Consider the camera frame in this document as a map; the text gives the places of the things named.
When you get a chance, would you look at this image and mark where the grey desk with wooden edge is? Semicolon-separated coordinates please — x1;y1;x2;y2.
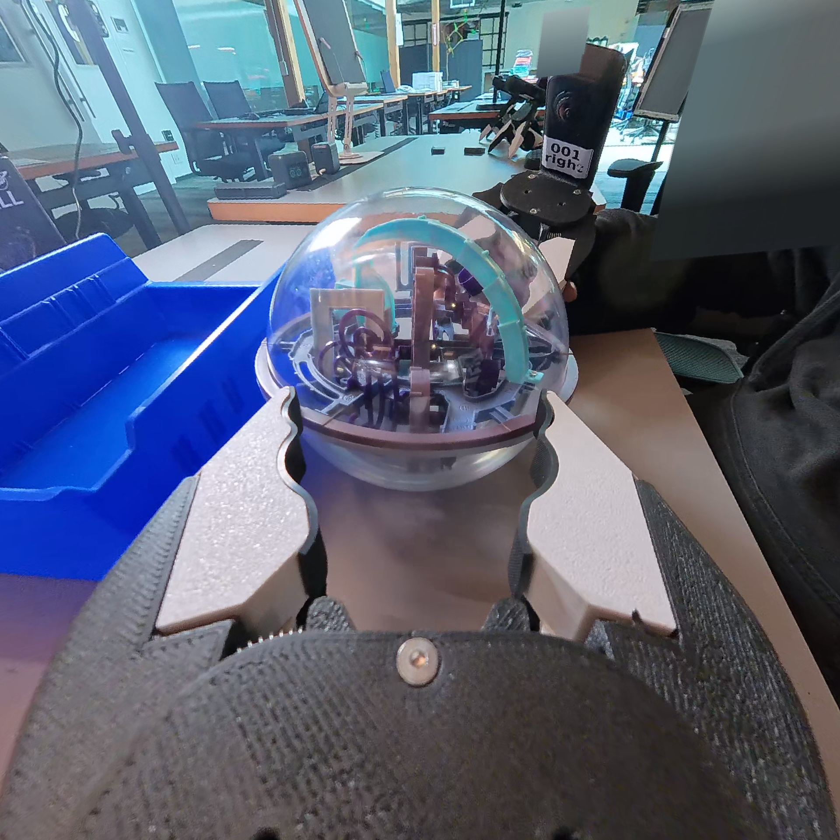
208;132;618;225

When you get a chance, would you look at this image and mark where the person's black sweatshirt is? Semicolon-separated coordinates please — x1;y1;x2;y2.
689;283;840;697

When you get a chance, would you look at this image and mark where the black charger block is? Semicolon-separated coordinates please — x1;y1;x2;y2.
269;147;341;186

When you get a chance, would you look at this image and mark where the clear plastic maze ball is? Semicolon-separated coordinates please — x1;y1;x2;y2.
256;188;578;490

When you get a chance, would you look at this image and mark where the white figure stand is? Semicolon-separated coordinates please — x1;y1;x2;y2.
322;79;384;166

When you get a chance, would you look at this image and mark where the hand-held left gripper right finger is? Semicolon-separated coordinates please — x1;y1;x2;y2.
510;392;679;644

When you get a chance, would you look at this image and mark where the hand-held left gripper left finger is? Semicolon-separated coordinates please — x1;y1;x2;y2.
155;388;324;637

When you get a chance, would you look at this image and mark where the flat black box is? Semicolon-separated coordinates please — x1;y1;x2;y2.
217;180;290;202

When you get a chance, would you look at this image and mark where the person's right forearm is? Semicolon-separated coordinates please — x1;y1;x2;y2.
565;210;840;337

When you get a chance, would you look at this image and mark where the dark blue cardboard box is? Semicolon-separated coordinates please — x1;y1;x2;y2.
0;151;67;274

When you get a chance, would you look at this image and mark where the blue plastic bin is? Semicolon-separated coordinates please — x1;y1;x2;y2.
0;234;283;582

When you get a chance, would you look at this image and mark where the black strip on table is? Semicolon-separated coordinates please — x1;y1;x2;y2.
175;239;265;283

